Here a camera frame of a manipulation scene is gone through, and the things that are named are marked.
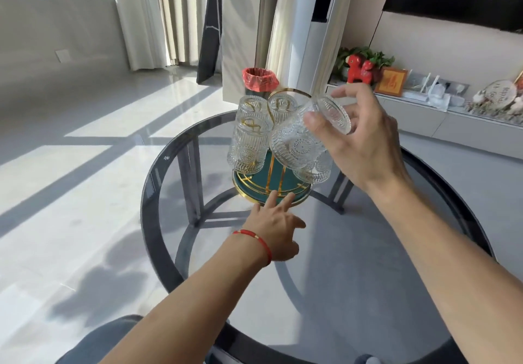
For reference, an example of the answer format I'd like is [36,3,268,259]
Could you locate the gold and green cup rack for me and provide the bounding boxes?
[232,88,313,207]

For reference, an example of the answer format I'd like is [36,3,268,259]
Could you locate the black marble slab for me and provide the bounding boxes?
[196,0,223,86]

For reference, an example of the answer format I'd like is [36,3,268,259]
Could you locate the white router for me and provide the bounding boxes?
[402,72,441,103]

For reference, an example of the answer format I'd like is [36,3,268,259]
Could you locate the round black glass table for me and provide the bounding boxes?
[140,110,497,364]

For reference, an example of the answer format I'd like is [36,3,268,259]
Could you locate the round white decorative plate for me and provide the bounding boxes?
[482,80,519,110]

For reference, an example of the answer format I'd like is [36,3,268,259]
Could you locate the grey vertical pipe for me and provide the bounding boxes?
[253,0,285,70]

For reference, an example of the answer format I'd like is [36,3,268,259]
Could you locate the grey wall socket panel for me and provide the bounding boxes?
[408,72,471,95]

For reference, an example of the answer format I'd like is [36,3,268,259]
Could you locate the person's right forearm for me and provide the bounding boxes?
[366,173,523,364]

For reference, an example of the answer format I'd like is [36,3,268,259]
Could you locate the person's right hand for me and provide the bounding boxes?
[303,82,412,198]

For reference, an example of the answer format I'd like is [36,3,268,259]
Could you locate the green potted plant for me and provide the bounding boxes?
[333,46,396,81]

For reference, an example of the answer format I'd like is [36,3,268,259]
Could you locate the red string bracelet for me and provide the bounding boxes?
[232,229,273,267]

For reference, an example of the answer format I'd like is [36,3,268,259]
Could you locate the person's left hand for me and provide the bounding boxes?
[241,190,307,263]

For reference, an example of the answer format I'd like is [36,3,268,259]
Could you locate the person's left leg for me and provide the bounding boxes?
[55,314,144,364]

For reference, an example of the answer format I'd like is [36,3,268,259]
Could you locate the red horse figurine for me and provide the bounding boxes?
[345,53,376,86]

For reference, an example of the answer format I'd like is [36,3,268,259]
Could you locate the clear embossed glass cup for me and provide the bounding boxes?
[293,151,334,185]
[267,92,298,125]
[269,94,352,171]
[236,95,270,122]
[227,113,272,175]

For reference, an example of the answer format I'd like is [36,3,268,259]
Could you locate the white standing air conditioner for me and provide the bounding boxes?
[294,0,348,95]

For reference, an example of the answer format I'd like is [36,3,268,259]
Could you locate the crumpled white tissue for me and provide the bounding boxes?
[427,83,452,112]

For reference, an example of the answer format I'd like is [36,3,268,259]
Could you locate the white sheer curtain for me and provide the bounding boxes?
[108,0,168,72]

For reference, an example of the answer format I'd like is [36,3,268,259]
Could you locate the small wooden framed picture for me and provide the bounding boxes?
[374,67,409,98]

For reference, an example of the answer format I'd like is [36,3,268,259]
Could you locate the trash bin with red bag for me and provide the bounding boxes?
[241,66,281,99]

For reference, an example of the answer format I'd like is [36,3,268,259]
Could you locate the beige curtain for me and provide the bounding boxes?
[157,0,213,67]

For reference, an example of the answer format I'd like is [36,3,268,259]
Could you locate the person's left forearm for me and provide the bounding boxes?
[100,235,270,364]

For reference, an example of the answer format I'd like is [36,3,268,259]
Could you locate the cluster of small figurines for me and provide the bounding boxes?
[465,89,523,125]

